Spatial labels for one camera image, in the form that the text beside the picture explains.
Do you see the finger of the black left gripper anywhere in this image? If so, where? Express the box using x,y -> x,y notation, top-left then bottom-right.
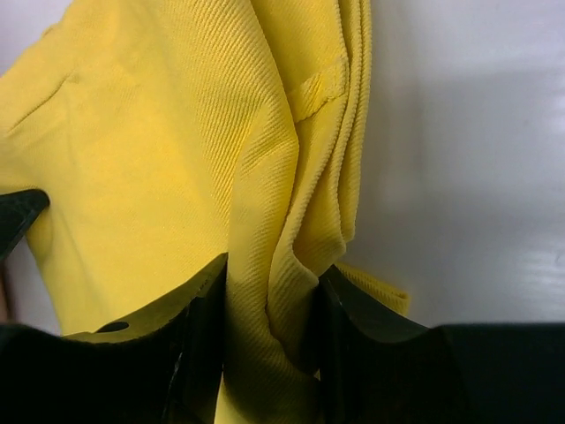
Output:
0,189 -> 49,261

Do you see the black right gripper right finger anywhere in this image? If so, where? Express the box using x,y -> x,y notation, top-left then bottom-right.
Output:
315,268 -> 564,423

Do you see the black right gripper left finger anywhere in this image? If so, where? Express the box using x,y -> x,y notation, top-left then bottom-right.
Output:
1,255 -> 227,423

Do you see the yellow cloth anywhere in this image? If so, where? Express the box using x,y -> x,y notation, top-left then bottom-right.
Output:
1,1 -> 409,423

